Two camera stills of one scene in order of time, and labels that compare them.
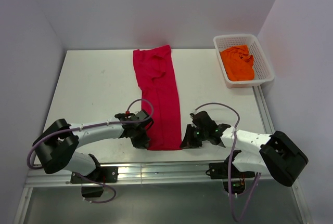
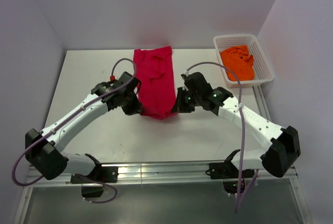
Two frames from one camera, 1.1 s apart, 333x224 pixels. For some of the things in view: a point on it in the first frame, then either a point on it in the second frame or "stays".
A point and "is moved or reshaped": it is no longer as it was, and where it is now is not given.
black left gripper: x=143 y=143 -> x=135 y=108
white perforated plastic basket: x=264 y=72 stays
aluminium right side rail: x=264 y=109 stays
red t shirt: x=155 y=79 is moved or reshaped
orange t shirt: x=238 y=63 stays
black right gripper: x=189 y=142 -> x=179 y=106
